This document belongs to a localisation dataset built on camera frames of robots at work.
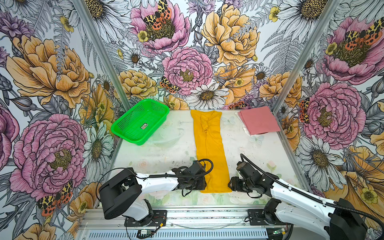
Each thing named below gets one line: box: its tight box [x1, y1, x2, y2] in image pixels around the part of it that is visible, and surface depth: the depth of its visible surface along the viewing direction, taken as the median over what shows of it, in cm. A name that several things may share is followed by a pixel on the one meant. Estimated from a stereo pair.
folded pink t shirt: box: [238, 106, 281, 135], surface depth 114 cm
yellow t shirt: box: [190, 110, 233, 194], surface depth 104 cm
